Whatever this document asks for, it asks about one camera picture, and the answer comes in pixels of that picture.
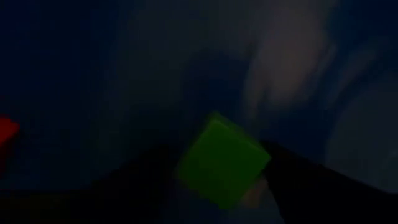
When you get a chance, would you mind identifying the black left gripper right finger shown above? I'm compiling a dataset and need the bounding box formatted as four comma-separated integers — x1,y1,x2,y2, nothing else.
261,140,398,224

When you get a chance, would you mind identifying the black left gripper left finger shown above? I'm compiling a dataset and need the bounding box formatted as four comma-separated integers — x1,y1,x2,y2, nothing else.
0,146,184,224

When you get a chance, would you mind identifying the green block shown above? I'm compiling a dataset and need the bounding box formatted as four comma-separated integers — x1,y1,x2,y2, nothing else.
175,111,273,211

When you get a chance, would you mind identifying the red block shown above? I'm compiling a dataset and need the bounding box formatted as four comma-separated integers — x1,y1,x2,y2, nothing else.
0,114,21,156

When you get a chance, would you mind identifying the large blue plastic bin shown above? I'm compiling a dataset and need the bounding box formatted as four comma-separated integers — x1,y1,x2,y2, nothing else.
0,0,398,195

